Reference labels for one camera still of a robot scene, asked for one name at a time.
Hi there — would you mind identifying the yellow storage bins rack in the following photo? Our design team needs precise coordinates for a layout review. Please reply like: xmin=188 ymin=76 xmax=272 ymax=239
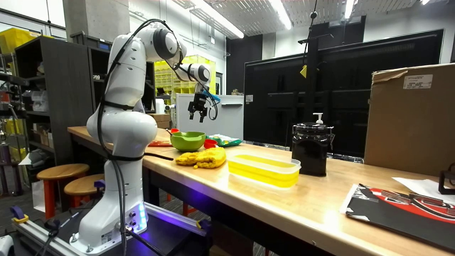
xmin=153 ymin=54 xmax=217 ymax=97

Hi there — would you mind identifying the green plastic bowl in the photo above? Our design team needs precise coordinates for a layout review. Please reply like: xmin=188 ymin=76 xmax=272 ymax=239
xmin=169 ymin=130 xmax=208 ymax=154

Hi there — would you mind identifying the small black frame object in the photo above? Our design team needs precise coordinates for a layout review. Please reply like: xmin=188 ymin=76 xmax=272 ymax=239
xmin=438 ymin=162 xmax=455 ymax=196

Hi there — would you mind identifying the cardboard box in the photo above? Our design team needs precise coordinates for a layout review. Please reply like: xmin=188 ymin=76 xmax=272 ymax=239
xmin=363 ymin=63 xmax=455 ymax=175

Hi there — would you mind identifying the black jar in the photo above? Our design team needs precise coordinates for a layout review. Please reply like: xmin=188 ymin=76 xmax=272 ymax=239
xmin=290 ymin=121 xmax=335 ymax=176

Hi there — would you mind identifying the yellow knitted cloth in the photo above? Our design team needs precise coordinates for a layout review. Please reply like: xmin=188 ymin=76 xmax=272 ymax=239
xmin=175 ymin=147 xmax=227 ymax=171

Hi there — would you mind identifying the grey cabinet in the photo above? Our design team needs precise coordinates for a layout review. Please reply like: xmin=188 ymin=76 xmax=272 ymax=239
xmin=175 ymin=93 xmax=246 ymax=140

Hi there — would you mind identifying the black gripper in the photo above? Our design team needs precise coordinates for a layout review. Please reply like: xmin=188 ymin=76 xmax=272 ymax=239
xmin=188 ymin=91 xmax=210 ymax=124

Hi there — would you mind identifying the black pole stand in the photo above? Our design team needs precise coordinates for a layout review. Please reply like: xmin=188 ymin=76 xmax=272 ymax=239
xmin=297 ymin=0 xmax=328 ymax=125

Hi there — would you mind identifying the round wooden stool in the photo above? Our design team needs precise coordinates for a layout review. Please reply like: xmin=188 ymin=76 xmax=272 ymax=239
xmin=62 ymin=172 xmax=107 ymax=211
xmin=35 ymin=162 xmax=91 ymax=221

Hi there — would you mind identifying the ceiling light strip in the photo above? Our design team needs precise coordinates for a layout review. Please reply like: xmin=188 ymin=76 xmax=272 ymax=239
xmin=267 ymin=0 xmax=294 ymax=31
xmin=189 ymin=0 xmax=246 ymax=40

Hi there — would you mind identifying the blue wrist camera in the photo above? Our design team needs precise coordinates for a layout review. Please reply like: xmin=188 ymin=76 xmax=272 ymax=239
xmin=206 ymin=90 xmax=222 ymax=105

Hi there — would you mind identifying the cluttered metal shelf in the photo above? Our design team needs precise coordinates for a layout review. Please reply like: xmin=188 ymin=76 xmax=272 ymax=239
xmin=0 ymin=56 xmax=30 ymax=198

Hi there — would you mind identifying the yellow crate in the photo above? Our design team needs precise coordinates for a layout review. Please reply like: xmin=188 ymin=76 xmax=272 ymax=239
xmin=0 ymin=26 xmax=40 ymax=56

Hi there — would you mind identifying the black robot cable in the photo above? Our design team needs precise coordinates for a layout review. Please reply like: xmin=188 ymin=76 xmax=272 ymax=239
xmin=94 ymin=19 xmax=222 ymax=256

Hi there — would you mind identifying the dark shelf unit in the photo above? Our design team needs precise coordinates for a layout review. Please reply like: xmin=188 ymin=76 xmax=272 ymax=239
xmin=13 ymin=34 xmax=158 ymax=165

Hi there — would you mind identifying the red black magazine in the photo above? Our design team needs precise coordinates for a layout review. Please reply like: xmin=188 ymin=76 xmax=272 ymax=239
xmin=340 ymin=182 xmax=455 ymax=253

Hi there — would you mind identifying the white paper sheet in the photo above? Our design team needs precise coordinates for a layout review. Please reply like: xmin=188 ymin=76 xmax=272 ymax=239
xmin=391 ymin=175 xmax=455 ymax=205

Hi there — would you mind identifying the large black screen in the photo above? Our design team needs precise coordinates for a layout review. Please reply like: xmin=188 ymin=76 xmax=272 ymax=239
xmin=242 ymin=29 xmax=445 ymax=158

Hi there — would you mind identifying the robot mounting platform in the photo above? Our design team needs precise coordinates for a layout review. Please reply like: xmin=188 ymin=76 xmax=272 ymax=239
xmin=13 ymin=201 xmax=212 ymax=256

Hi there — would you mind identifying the yellow plastic container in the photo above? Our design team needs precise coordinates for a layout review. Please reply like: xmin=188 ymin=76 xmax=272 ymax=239
xmin=226 ymin=152 xmax=303 ymax=188

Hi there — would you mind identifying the blue yellow clamp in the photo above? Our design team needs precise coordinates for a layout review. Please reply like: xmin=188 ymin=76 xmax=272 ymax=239
xmin=10 ymin=204 xmax=31 ymax=225

